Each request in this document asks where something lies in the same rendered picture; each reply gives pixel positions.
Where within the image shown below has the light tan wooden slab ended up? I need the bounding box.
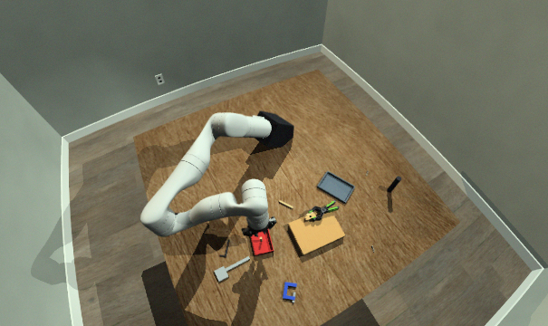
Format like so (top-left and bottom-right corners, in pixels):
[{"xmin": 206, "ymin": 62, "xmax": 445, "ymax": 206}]
[{"xmin": 289, "ymin": 212, "xmax": 345, "ymax": 256}]

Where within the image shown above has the black cylinder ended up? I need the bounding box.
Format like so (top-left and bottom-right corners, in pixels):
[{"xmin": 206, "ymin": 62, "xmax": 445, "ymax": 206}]
[{"xmin": 387, "ymin": 177, "xmax": 401, "ymax": 193}]

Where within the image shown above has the red open tray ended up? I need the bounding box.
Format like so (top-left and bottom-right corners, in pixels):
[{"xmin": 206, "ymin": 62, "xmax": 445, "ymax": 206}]
[{"xmin": 251, "ymin": 229, "xmax": 274, "ymax": 256}]

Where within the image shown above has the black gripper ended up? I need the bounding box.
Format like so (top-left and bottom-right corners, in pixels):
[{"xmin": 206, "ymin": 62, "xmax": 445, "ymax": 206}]
[{"xmin": 242, "ymin": 216, "xmax": 277, "ymax": 237}]

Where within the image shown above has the small wooden block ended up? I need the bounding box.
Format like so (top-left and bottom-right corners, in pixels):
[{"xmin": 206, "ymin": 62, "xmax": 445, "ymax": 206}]
[{"xmin": 304, "ymin": 213, "xmax": 316, "ymax": 222}]

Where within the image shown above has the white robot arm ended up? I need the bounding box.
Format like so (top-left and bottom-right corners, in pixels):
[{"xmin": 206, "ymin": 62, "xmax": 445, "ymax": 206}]
[{"xmin": 140, "ymin": 113, "xmax": 272, "ymax": 237}]

